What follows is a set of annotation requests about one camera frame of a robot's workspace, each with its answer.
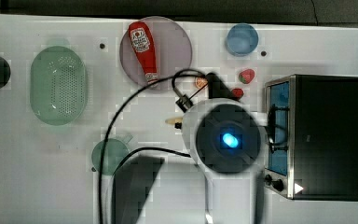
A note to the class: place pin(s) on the dark red toy strawberry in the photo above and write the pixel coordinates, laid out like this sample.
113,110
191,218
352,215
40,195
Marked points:
238,93

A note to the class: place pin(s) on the toy orange slice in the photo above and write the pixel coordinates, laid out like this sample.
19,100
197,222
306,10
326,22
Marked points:
200,82

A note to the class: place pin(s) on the pink red toy strawberry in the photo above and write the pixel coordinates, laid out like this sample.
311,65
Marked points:
246,76

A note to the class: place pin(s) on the toy toaster oven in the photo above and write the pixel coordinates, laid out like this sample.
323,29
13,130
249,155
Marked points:
312,138

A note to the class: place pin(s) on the peeled toy banana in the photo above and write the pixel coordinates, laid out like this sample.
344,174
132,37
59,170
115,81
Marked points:
172,121

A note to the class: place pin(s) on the red plush ketchup bottle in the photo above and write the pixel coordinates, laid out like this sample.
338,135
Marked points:
143,45

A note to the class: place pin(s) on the green measuring cup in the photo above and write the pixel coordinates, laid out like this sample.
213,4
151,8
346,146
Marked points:
117,148

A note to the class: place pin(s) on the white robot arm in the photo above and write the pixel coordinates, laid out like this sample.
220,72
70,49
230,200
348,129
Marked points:
227,144

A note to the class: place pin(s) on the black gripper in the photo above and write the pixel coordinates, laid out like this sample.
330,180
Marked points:
217,88

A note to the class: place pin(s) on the green oval colander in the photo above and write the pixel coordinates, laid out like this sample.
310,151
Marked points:
59,86

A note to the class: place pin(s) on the grey round plate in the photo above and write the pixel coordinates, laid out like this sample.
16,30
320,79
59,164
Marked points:
172,46

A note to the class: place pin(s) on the blue cup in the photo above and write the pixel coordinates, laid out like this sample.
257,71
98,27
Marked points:
242,39

